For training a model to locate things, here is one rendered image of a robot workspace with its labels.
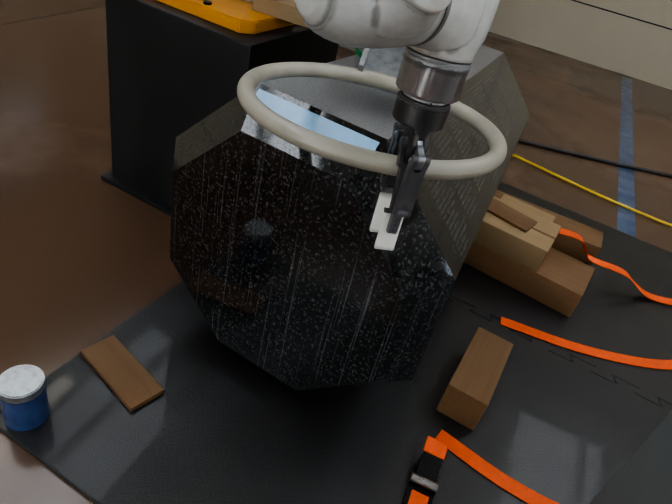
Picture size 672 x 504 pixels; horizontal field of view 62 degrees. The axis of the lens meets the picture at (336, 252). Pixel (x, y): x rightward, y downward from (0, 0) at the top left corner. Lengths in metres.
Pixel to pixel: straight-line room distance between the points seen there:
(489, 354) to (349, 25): 1.35
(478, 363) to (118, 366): 1.03
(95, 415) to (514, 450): 1.14
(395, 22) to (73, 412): 1.28
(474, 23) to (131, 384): 1.25
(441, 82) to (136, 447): 1.14
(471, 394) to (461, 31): 1.14
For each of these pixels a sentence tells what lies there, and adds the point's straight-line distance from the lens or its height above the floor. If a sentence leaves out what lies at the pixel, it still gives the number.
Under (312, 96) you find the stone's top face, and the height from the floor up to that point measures 0.82.
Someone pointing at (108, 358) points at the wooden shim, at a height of 0.03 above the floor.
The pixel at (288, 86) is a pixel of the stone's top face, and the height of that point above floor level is 0.82.
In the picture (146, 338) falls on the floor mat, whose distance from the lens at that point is 1.75.
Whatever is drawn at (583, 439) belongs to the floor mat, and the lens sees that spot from 1.91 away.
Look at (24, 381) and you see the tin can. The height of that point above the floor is 0.14.
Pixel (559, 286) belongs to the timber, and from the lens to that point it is 2.26.
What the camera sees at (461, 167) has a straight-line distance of 0.87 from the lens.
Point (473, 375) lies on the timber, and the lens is 1.70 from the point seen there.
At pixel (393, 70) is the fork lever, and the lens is 1.32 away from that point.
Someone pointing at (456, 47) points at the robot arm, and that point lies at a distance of 0.73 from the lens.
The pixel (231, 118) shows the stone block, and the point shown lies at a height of 0.73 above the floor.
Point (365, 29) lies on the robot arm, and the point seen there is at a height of 1.14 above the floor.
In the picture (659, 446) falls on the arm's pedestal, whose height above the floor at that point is 0.70.
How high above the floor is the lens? 1.28
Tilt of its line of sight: 36 degrees down
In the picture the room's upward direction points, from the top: 14 degrees clockwise
